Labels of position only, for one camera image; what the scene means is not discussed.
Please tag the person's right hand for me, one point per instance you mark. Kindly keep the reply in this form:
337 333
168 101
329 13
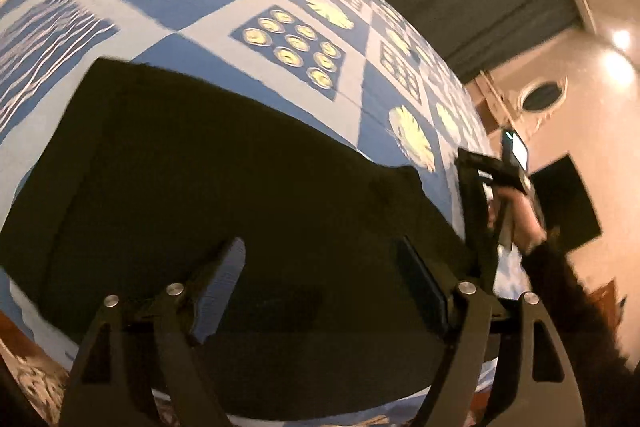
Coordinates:
527 233

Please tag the pink floral patterned trousers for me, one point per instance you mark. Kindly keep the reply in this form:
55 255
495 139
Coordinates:
40 378

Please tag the dark furry sleeve forearm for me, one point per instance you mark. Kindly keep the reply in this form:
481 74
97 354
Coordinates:
609 390

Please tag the white vanity dressing table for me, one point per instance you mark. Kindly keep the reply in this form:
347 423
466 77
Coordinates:
496 110

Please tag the black flat screen television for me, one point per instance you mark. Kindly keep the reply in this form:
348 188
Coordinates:
566 205

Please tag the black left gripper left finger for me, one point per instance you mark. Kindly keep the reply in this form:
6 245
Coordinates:
133 351

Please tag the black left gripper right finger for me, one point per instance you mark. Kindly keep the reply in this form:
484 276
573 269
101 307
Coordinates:
534 383

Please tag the blue patterned bed sheet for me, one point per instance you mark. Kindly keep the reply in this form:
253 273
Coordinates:
354 68

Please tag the oval vanity mirror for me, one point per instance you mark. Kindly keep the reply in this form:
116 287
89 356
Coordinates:
542 95

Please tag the black studded pants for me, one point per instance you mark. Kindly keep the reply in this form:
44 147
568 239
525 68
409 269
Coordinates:
150 174

